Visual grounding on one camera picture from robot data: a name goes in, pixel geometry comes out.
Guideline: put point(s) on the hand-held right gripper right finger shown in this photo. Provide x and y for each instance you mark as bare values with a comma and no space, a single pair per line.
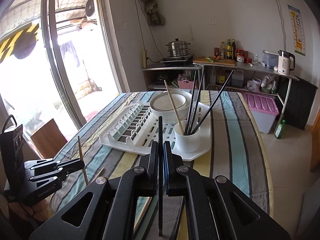
167,170

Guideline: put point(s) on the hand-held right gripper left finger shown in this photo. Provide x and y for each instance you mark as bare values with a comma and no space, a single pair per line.
151,170

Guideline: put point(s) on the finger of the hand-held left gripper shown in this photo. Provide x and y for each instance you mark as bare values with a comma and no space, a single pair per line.
75,165
50,177

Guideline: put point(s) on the wooden chopstick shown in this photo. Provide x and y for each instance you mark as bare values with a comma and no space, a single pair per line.
100,172
172,103
80,150
143,213

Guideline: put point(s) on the white cup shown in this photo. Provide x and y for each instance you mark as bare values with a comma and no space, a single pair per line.
187,140

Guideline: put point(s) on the person's left hand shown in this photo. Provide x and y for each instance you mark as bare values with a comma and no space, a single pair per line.
40,210

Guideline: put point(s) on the large white bowl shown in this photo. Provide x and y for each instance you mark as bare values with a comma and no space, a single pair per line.
165,117

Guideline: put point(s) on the white dish rack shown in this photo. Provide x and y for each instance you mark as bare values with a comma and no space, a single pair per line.
203,130

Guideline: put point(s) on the small white bowl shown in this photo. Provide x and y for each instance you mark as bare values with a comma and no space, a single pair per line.
162,103

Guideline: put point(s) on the striped tablecloth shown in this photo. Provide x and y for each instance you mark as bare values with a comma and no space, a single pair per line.
230,142

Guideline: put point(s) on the pink plastic basket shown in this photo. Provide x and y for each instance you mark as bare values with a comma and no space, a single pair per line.
186,83

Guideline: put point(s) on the clear plastic bottle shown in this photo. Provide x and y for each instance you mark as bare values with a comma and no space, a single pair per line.
212,77

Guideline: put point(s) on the steel stove stand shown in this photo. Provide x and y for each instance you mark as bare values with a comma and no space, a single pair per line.
170,66

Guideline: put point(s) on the dark sauce bottle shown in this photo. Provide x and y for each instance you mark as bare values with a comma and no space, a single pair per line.
220,78

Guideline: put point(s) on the beige power strip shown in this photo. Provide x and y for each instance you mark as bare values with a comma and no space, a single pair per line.
144,58

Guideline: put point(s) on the black induction cooker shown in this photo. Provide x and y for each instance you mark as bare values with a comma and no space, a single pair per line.
177,59

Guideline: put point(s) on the storage box with pink lid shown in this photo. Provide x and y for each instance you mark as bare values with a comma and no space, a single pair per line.
262,110

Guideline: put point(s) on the yellow black window sticker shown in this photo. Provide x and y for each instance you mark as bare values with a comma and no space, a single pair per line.
12,45

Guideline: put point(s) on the large plastic jug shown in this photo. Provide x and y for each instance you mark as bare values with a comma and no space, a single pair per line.
237,78

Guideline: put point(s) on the wooden cutting board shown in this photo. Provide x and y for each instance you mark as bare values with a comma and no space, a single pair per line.
215,62

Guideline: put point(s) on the crumpled plastic bag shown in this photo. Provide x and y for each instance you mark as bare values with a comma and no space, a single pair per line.
250,86

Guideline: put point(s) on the green scallion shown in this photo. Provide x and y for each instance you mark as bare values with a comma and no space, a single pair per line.
210,59

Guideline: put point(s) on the green plastic bottle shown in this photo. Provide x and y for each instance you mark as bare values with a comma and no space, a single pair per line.
280,130

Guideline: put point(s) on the steel steamer pot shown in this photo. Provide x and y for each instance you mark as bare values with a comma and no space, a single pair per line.
178,48

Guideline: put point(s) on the white mug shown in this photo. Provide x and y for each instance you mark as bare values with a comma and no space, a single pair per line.
257,83

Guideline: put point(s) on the small red seasoning bottle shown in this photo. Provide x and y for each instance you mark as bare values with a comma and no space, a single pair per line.
216,52

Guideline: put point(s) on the clear seasoning bottle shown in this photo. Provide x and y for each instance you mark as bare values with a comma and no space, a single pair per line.
222,51

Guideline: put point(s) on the green bowl with packets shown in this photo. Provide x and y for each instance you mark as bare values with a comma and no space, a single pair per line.
269,86

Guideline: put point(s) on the white patterned jar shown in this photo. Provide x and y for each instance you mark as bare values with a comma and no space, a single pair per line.
240,58

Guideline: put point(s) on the yellow label oil bottle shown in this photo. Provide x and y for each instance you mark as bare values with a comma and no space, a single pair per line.
229,50

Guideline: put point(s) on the steel kitchen shelf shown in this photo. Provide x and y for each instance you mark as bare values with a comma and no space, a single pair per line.
260,70

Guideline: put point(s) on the dark green glass bottle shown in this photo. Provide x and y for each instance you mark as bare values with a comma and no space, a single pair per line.
233,50

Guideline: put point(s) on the red lidded sauce jar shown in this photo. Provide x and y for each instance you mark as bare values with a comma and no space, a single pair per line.
247,56
239,52

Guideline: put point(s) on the drinking glass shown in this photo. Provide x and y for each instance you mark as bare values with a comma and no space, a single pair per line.
255,59

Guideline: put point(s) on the black board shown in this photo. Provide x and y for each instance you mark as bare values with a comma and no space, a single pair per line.
297,102

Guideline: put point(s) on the wooden door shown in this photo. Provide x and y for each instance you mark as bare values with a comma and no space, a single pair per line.
315,150

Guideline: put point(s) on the blue grey plastic container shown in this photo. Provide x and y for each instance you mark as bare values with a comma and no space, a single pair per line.
270,58

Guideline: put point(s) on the knotted beige curtain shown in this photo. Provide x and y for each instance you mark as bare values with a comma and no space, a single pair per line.
155,15

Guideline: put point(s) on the outdoor air conditioner unit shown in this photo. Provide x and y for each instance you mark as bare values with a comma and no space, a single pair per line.
89,7

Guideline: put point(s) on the white electric kettle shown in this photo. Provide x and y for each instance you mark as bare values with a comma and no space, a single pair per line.
284,63

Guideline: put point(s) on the sliding glass door frame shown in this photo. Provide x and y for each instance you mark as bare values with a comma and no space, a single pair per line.
46,30

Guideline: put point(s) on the giraffe wall poster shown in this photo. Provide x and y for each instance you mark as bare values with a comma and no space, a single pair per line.
297,30

